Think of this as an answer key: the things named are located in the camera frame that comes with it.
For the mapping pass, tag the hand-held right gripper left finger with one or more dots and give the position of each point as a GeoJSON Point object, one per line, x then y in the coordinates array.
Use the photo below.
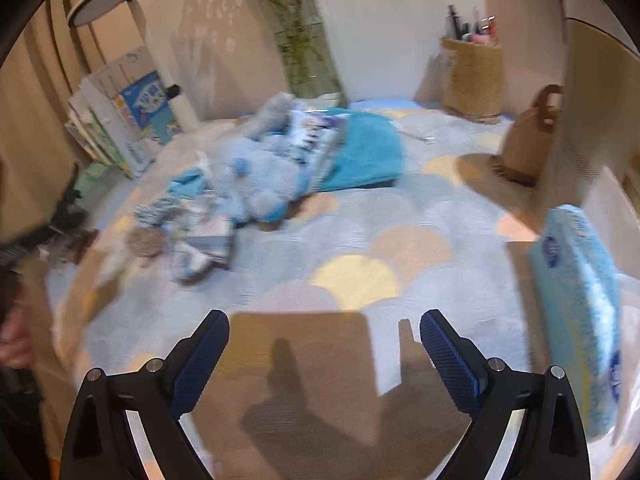
{"type": "Point", "coordinates": [200, 365]}

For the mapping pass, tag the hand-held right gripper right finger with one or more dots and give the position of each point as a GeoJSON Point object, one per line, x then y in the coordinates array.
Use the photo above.
{"type": "Point", "coordinates": [450, 360]}

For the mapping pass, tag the blue face mask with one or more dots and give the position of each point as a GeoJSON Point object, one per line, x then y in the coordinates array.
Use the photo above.
{"type": "Point", "coordinates": [187, 185]}

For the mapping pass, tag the blue white printed packet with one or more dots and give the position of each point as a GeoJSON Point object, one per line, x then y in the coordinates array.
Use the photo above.
{"type": "Point", "coordinates": [315, 137]}

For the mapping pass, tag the person's left hand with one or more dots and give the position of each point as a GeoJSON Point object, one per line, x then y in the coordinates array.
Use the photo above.
{"type": "Point", "coordinates": [14, 342]}

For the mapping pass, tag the brown round pad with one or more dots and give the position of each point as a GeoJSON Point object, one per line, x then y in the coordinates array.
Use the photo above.
{"type": "Point", "coordinates": [147, 242]}

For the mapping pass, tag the blue white striped cloth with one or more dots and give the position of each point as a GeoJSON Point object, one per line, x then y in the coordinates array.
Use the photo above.
{"type": "Point", "coordinates": [155, 212]}

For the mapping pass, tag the stack of books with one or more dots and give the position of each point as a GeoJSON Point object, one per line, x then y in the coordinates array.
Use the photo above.
{"type": "Point", "coordinates": [87, 135]}

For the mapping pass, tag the white blue small packets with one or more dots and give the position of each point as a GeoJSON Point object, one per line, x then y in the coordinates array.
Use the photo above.
{"type": "Point", "coordinates": [205, 247]}

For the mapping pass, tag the pastel scalloped mat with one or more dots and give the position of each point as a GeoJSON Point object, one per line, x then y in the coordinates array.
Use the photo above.
{"type": "Point", "coordinates": [350, 270]}

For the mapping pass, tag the blue tissue pack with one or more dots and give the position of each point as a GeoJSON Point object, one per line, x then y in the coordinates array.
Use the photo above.
{"type": "Point", "coordinates": [580, 320]}

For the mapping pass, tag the white bottle black cap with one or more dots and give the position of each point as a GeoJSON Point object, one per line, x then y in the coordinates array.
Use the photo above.
{"type": "Point", "coordinates": [181, 105]}

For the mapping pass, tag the blue plush toy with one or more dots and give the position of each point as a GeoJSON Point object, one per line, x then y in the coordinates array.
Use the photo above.
{"type": "Point", "coordinates": [260, 175]}

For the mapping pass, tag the round white lamp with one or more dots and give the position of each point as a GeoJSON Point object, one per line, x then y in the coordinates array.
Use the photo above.
{"type": "Point", "coordinates": [102, 0]}

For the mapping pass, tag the woven pen holder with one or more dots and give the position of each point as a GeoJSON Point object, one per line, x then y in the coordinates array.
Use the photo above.
{"type": "Point", "coordinates": [472, 82]}

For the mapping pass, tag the glass vase with flowers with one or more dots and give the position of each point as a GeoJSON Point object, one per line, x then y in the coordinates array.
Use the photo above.
{"type": "Point", "coordinates": [285, 5]}

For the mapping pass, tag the bunch of pens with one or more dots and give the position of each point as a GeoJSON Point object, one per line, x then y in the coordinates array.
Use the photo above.
{"type": "Point", "coordinates": [472, 25]}

